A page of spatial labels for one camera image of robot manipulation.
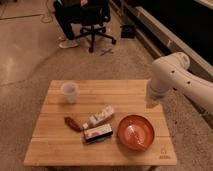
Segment seated person dark clothes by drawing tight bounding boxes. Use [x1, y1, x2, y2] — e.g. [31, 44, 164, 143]
[53, 0, 89, 49]

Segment long workbench edge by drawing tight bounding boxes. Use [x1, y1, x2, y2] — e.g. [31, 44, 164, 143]
[110, 0, 213, 128]

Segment small printed cardboard box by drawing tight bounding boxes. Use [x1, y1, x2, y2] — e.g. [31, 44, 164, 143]
[84, 124, 113, 144]

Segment black office chair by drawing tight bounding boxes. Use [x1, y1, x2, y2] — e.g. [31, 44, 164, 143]
[73, 0, 116, 53]

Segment translucent plastic cup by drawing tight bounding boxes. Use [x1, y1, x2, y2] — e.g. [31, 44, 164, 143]
[60, 82, 78, 104]

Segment white crumpled wrapper packet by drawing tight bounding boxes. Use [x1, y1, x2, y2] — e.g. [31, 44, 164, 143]
[82, 106, 114, 130]

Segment red ceramic bowl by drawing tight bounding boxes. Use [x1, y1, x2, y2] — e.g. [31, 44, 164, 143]
[117, 115, 155, 151]

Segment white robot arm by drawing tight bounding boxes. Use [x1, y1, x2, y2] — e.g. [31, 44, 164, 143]
[147, 52, 213, 114]

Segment small black box on floor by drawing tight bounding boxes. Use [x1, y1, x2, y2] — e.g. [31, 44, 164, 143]
[121, 25, 135, 38]

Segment dark red pepper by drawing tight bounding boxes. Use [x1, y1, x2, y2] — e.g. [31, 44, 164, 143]
[64, 117, 82, 132]

